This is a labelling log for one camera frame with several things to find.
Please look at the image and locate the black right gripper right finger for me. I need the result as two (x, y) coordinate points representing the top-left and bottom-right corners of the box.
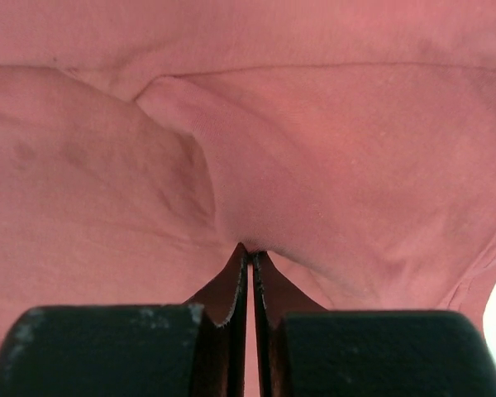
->
(252, 252), (496, 397)

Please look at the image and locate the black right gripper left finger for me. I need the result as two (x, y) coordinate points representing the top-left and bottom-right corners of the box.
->
(0, 245), (248, 397)

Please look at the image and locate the red t shirt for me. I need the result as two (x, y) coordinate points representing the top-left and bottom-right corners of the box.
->
(0, 0), (496, 397)

